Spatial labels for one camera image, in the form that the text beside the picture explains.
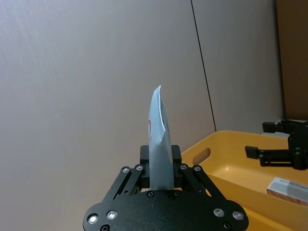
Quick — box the small white and orange box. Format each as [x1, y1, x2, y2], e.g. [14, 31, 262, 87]
[267, 177, 308, 206]

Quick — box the yellow plastic bin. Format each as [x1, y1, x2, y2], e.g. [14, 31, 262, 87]
[180, 130, 308, 231]

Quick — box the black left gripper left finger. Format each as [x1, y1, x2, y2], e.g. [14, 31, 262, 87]
[103, 145, 151, 200]

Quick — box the pale blue packet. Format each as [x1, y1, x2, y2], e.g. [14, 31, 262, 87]
[146, 84, 174, 191]

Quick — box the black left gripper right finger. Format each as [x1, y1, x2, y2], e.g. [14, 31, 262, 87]
[170, 145, 227, 200]

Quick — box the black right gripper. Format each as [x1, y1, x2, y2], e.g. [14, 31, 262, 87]
[244, 119, 308, 171]

